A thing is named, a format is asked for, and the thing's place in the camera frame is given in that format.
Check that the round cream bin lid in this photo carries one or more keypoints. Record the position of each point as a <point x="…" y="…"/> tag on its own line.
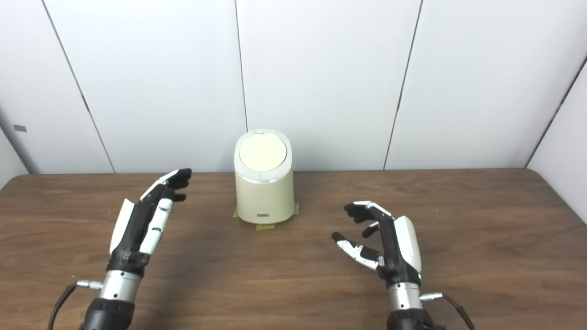
<point x="263" y="152"/>

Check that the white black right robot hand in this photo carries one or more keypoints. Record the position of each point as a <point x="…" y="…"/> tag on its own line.
<point x="399" y="247"/>

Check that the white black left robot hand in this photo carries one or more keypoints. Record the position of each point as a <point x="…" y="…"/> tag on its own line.
<point x="135" y="229"/>

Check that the cream-colored bin body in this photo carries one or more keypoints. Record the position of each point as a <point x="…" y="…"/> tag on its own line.
<point x="264" y="201"/>

